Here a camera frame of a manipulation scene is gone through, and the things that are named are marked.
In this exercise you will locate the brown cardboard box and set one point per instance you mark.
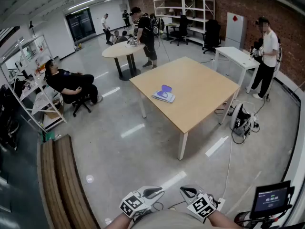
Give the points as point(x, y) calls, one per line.
point(54, 112)

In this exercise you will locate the person's left forearm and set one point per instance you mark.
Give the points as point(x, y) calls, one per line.
point(119, 223)

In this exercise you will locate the person's right forearm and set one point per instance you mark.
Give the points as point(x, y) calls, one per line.
point(221, 222)

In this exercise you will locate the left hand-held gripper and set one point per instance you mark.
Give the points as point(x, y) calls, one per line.
point(133, 205)

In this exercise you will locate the black office chair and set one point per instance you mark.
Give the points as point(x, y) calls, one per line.
point(212, 36)
point(183, 26)
point(79, 102)

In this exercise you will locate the black pendant lamp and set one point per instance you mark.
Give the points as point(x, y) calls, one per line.
point(31, 25)

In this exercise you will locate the oval beige table black legs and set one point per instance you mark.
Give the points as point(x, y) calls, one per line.
point(121, 49)

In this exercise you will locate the white packet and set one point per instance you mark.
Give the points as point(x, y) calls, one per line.
point(164, 95)

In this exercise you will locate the black monitor on stand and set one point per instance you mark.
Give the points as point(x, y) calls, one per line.
point(271, 198)

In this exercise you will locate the white cabinet red label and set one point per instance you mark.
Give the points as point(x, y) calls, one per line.
point(236, 30)

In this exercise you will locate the wooden plank bench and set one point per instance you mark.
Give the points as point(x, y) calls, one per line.
point(62, 175)

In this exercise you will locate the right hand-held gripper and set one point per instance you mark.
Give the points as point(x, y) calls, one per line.
point(202, 207)

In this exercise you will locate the ceiling light bar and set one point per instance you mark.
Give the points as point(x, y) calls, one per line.
point(81, 4)

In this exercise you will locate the light wooden square table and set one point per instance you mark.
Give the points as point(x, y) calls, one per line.
point(190, 92)

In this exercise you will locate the green box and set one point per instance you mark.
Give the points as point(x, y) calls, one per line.
point(48, 136)

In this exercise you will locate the person's beige shirt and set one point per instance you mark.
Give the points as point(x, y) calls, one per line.
point(171, 221)

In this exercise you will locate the white rectangular desk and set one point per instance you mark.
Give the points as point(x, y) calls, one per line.
point(234, 55)

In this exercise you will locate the white power strip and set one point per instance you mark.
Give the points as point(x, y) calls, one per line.
point(221, 204)

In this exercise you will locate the white metal storage rack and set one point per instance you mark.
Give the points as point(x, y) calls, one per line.
point(28, 92)

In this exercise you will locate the black double door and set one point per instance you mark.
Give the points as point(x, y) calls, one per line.
point(79, 25)

